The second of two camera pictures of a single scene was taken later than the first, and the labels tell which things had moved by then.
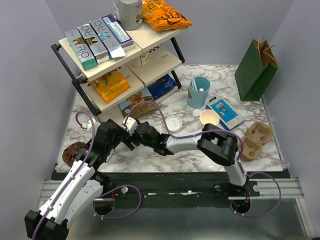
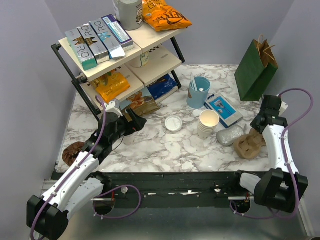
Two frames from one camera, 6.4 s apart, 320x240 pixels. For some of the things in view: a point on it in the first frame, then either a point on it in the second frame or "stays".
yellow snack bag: [111, 85] stays
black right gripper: [128, 143] to [253, 123]
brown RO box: [95, 43] stays
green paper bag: [256, 71] stays
